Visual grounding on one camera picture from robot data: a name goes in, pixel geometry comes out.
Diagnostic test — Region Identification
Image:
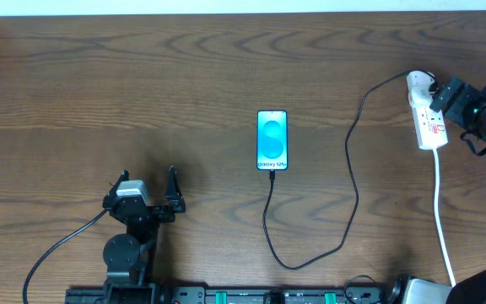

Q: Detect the white power strip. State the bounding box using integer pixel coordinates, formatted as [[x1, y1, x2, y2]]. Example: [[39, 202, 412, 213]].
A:
[[412, 107, 448, 150]]

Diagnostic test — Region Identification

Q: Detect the white USB charger adapter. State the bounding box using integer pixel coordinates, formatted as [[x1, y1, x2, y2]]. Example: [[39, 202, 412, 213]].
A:
[[406, 70, 436, 108]]

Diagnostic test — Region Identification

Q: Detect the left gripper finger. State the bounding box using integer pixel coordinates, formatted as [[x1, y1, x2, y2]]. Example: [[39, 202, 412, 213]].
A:
[[106, 170, 129, 200], [165, 166, 184, 207]]

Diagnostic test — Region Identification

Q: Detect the white power strip cord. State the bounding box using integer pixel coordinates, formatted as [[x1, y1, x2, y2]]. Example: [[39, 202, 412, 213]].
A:
[[431, 147, 457, 288]]

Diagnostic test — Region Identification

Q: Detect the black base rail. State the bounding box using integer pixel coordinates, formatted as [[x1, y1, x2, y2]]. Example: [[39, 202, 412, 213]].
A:
[[64, 279, 451, 304]]

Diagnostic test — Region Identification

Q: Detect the blue Galaxy smartphone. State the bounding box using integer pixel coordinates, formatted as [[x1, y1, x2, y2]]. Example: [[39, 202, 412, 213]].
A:
[[256, 110, 289, 171]]

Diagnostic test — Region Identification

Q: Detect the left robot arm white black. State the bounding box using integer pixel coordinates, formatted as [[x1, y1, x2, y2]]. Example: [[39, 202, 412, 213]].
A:
[[102, 166, 186, 304]]

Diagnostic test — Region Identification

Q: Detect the black USB charging cable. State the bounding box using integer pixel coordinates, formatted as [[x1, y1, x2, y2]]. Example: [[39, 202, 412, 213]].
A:
[[262, 69, 438, 271]]

